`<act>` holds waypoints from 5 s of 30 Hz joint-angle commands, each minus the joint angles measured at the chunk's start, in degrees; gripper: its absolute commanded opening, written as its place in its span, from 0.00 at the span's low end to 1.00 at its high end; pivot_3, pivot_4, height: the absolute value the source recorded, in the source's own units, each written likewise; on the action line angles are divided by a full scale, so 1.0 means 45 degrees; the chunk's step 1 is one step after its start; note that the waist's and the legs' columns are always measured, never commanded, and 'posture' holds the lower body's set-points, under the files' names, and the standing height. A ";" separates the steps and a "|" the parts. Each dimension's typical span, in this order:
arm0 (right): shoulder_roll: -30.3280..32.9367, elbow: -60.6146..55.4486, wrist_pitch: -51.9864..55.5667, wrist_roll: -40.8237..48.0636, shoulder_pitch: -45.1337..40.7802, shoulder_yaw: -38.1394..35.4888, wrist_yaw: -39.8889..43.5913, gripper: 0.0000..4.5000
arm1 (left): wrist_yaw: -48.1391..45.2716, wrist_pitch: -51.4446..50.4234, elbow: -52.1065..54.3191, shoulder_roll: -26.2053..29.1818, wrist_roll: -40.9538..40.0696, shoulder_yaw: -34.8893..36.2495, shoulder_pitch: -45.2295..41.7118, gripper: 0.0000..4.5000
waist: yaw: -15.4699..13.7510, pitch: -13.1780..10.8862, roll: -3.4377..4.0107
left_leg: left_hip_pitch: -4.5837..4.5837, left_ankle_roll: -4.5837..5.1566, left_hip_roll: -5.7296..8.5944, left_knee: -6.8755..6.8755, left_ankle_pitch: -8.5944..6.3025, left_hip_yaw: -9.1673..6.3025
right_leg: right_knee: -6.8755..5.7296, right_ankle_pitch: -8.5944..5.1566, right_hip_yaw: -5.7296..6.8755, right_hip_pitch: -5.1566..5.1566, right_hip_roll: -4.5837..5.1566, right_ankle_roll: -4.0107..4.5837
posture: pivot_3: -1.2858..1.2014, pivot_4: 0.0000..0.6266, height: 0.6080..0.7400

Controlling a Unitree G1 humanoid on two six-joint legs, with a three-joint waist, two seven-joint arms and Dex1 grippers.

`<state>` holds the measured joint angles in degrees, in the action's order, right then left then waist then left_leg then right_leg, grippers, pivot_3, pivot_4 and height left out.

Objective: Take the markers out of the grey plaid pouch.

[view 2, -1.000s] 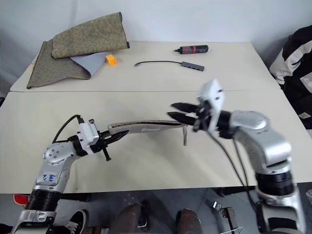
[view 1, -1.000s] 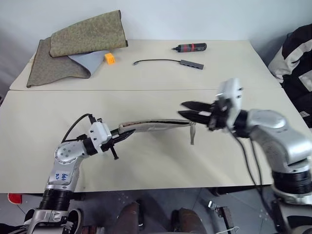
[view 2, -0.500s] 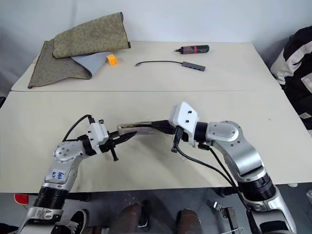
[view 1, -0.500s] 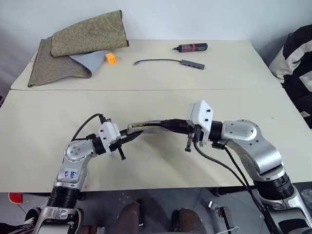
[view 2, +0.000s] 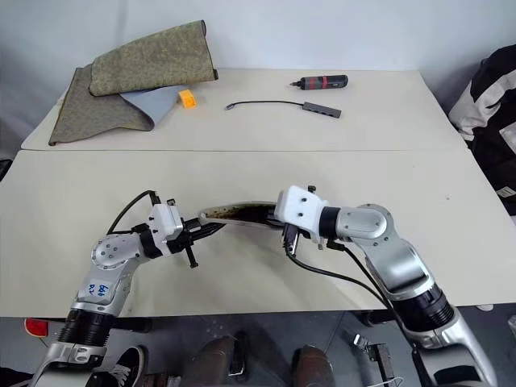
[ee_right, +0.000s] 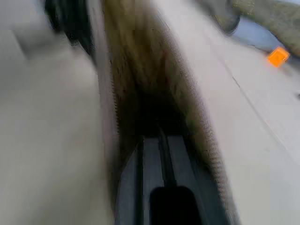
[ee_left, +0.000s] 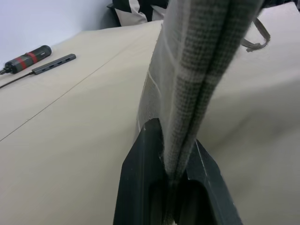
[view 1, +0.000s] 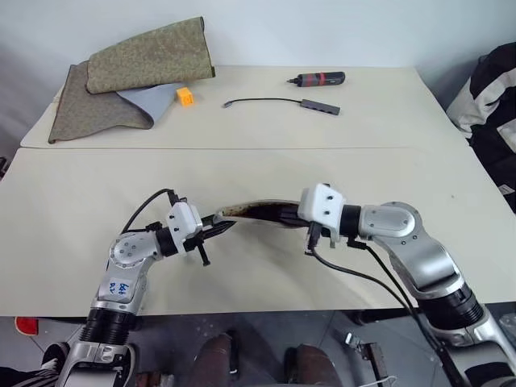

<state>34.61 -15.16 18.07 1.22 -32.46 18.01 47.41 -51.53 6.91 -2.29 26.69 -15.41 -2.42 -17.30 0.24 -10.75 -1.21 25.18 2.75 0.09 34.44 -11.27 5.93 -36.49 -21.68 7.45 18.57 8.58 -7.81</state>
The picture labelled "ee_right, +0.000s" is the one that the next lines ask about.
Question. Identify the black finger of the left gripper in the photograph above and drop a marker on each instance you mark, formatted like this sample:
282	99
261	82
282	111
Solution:
70	21

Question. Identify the orange square block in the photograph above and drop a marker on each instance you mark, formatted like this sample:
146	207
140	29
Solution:
278	56

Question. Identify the grey plaid zipper pouch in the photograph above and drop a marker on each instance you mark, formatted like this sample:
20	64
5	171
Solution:
58	140

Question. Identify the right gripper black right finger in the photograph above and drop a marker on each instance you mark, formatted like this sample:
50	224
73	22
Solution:
187	168

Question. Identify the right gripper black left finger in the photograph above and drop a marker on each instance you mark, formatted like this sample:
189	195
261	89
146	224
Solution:
133	187

